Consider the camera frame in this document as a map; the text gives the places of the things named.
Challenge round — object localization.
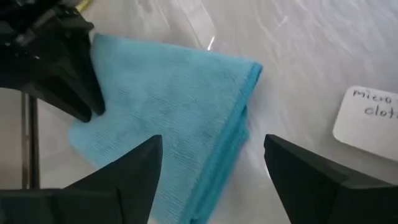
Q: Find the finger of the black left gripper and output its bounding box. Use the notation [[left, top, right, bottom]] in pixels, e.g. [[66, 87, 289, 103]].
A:
[[58, 30, 106, 115], [0, 43, 93, 123]]

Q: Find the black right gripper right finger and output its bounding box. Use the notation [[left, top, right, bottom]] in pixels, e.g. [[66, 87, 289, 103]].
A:
[[264, 134, 398, 224]]

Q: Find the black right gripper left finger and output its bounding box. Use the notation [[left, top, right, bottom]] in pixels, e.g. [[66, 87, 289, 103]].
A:
[[0, 135, 163, 224]]

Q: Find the bright blue microfiber towel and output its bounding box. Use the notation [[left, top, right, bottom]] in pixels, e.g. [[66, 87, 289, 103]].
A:
[[68, 32, 264, 224]]

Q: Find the white handwritten paper label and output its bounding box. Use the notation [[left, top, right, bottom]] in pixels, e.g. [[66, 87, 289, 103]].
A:
[[332, 85, 398, 162]]

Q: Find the black aluminium station frame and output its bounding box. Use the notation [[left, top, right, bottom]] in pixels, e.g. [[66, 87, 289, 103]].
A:
[[21, 93, 40, 190]]

